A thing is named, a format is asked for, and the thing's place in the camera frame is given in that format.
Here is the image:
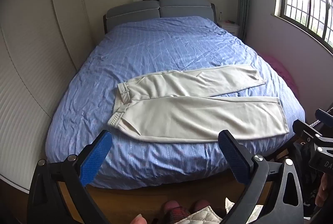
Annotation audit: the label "blue floral striped bedsheet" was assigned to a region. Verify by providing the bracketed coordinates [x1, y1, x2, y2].
[45, 16, 306, 190]

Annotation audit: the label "cream pants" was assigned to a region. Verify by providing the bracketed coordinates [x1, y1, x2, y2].
[108, 64, 290, 143]

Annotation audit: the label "grey headboard cushion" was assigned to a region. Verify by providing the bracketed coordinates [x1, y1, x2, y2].
[106, 0, 160, 31]
[159, 0, 216, 22]

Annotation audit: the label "person's right hand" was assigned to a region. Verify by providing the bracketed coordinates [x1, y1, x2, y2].
[316, 174, 329, 207]

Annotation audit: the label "white ribbed wardrobe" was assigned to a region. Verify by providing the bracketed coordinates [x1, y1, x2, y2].
[0, 0, 95, 194]

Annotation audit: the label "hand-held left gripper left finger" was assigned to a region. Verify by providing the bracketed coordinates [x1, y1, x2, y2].
[27, 130, 113, 224]

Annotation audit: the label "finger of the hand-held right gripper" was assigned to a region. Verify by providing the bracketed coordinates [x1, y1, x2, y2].
[293, 120, 333, 144]
[315, 109, 333, 123]

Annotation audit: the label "person's left hand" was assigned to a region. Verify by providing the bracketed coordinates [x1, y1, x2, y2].
[130, 214, 147, 224]

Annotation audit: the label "pink slipper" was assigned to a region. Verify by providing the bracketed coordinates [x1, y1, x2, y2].
[193, 199, 211, 211]
[164, 200, 181, 214]

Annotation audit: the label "pink cloth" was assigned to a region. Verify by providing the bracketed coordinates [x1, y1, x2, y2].
[263, 53, 299, 94]

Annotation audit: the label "white quilted jacket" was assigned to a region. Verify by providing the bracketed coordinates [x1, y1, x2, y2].
[179, 197, 263, 224]

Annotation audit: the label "grey padded headboard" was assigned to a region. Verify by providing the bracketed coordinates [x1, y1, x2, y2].
[103, 3, 217, 37]

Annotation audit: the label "red plaid cloth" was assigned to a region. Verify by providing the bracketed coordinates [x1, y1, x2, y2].
[161, 208, 191, 224]

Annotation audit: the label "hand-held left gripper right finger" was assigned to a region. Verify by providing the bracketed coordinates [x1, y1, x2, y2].
[218, 130, 303, 224]

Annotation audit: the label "white nightstand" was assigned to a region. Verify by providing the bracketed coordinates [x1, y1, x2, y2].
[218, 21, 240, 36]

